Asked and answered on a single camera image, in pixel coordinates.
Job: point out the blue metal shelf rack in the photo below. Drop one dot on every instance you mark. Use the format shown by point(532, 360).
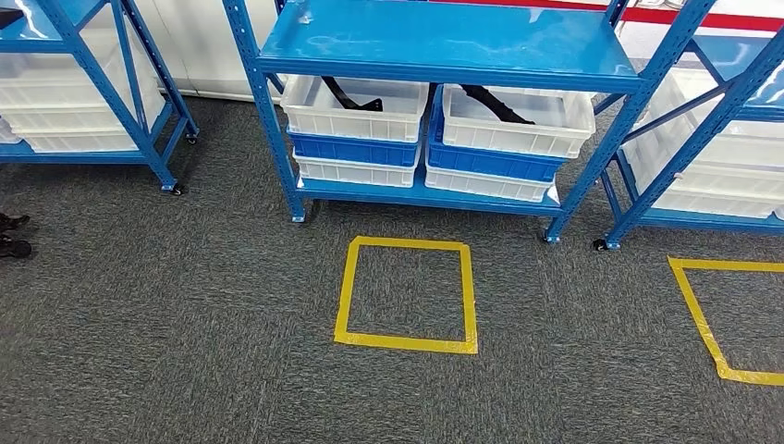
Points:
point(704, 135)
point(447, 43)

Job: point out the blue plastic bin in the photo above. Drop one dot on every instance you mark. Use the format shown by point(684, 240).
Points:
point(490, 162)
point(352, 150)

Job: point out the yellow floor tape marking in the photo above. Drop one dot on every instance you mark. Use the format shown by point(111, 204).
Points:
point(346, 294)
point(692, 300)

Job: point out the black stand foot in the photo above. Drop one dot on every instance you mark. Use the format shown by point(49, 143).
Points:
point(13, 222)
point(15, 247)

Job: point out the black curved bracket part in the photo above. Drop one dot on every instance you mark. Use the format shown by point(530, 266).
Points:
point(496, 104)
point(352, 98)

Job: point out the blue wheeled trolley frame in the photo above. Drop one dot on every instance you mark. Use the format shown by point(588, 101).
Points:
point(92, 80)

